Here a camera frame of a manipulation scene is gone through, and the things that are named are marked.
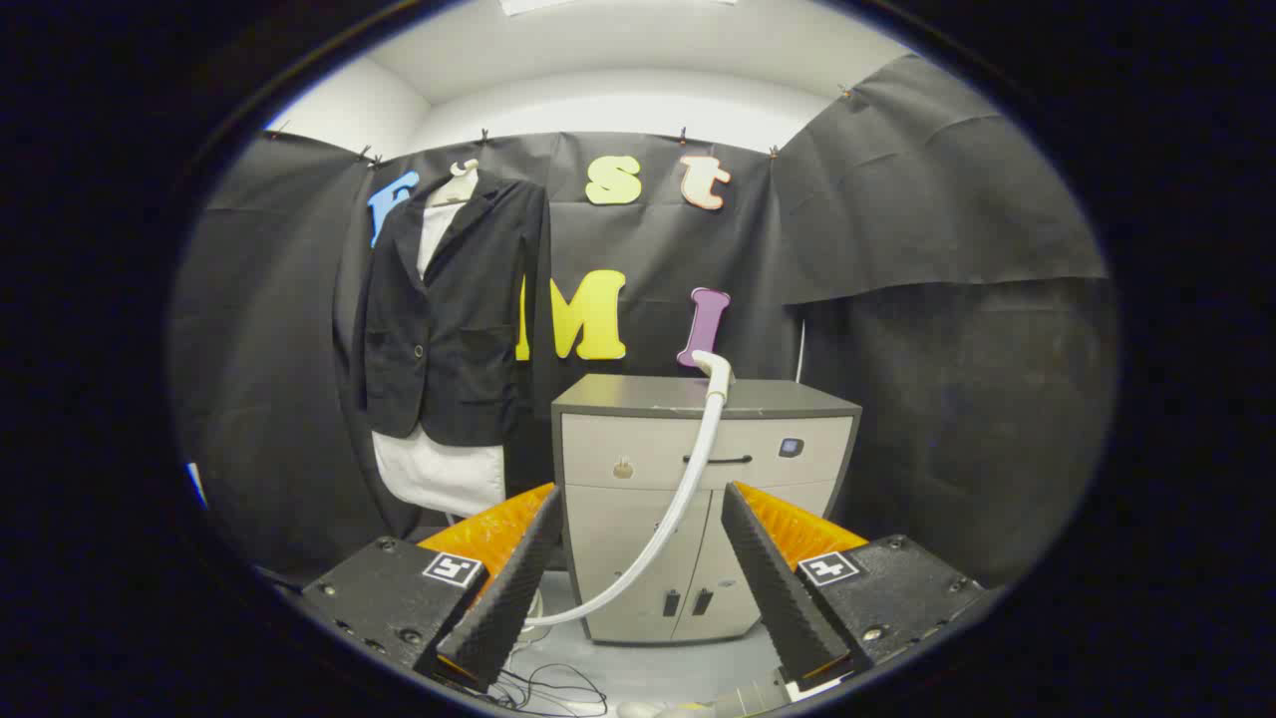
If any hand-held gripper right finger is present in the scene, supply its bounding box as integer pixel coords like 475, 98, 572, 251
720, 481, 988, 689

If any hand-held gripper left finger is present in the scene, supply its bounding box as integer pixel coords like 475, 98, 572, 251
299, 483, 565, 694

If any white shirt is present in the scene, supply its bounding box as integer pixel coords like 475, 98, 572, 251
372, 197, 507, 518

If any white garment steamer head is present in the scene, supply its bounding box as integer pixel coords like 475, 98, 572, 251
691, 349, 736, 402

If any black blazer jacket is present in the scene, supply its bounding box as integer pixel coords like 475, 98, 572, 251
354, 172, 549, 447

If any white clothes hanger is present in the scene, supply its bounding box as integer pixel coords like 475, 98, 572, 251
429, 160, 481, 208

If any grey cabinet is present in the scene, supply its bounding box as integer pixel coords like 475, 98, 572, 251
551, 374, 863, 644

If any black backdrop cloth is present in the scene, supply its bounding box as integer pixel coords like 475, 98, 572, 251
169, 55, 1117, 589

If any black cable tangle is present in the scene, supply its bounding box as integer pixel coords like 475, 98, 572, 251
493, 660, 609, 717

